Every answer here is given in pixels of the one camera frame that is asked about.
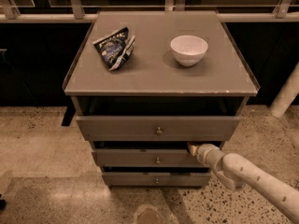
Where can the white ceramic bowl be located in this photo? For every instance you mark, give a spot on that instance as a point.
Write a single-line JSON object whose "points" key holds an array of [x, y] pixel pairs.
{"points": [[188, 50]]}

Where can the grey top drawer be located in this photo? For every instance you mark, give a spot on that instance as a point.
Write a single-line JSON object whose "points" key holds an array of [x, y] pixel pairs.
{"points": [[157, 128]]}

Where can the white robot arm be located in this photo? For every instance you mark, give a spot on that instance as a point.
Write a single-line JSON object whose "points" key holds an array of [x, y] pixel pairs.
{"points": [[234, 172]]}

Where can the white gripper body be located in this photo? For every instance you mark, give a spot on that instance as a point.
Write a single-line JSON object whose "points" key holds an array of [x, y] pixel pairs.
{"points": [[204, 153]]}

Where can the white diagonal post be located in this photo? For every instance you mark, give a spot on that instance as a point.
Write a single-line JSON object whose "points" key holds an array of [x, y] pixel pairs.
{"points": [[286, 95]]}

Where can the grey wooden drawer cabinet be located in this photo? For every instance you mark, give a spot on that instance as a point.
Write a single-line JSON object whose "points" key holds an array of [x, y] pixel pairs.
{"points": [[153, 83]]}

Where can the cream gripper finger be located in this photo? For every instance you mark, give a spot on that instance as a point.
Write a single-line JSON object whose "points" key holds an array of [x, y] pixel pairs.
{"points": [[193, 148]]}

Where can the blue crumpled chip bag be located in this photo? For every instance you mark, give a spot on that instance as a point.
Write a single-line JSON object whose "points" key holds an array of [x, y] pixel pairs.
{"points": [[116, 48]]}

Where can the grey drawer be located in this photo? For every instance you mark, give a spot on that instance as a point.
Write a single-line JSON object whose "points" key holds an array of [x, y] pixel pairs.
{"points": [[171, 158], [157, 128], [156, 179]]}

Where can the metal window railing frame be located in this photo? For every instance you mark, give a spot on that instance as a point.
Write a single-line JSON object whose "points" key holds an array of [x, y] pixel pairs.
{"points": [[88, 10]]}

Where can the grey bottom drawer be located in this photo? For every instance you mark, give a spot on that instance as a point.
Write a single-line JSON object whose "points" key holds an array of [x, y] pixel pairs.
{"points": [[156, 179]]}

